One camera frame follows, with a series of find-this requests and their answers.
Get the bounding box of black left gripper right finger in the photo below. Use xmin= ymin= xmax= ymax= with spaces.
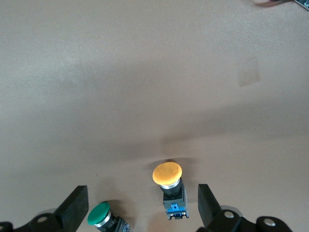
xmin=197 ymin=184 xmax=294 ymax=232

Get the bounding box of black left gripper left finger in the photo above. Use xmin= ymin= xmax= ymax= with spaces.
xmin=0 ymin=185 xmax=89 ymax=232

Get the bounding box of green mushroom push button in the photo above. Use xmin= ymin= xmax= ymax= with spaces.
xmin=86 ymin=202 xmax=133 ymax=232

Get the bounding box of yellow mushroom push button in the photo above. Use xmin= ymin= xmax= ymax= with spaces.
xmin=152 ymin=162 xmax=189 ymax=220

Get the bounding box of clear tape patch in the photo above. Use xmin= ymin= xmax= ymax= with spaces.
xmin=235 ymin=56 xmax=262 ymax=88

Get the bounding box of red black looped wire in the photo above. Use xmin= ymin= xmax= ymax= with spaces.
xmin=250 ymin=0 xmax=278 ymax=7

